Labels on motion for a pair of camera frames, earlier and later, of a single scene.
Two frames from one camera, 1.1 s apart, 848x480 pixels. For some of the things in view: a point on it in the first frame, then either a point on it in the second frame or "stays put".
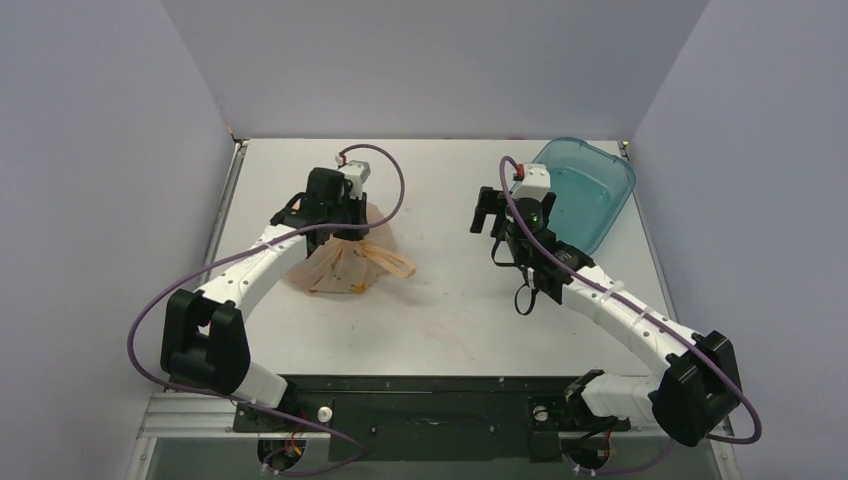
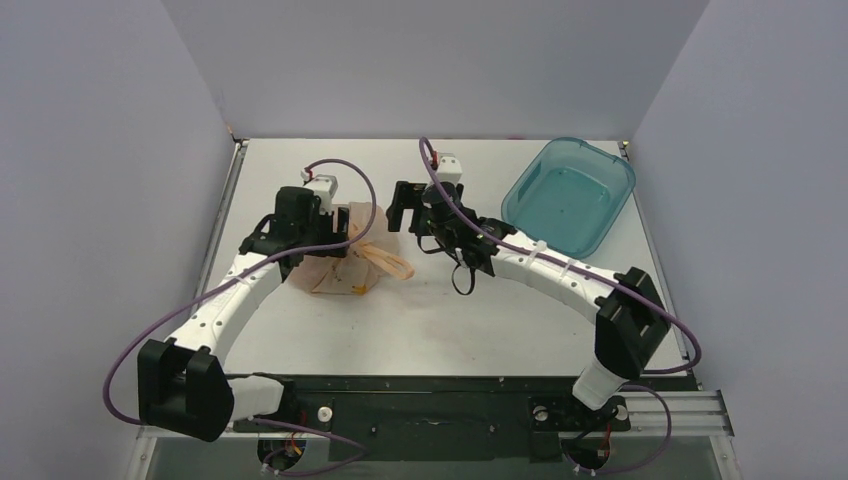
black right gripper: [494, 203] -> [404, 201]
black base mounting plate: [429, 419] stays put
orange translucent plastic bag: [349, 263] stays put
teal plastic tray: [591, 186] stays put
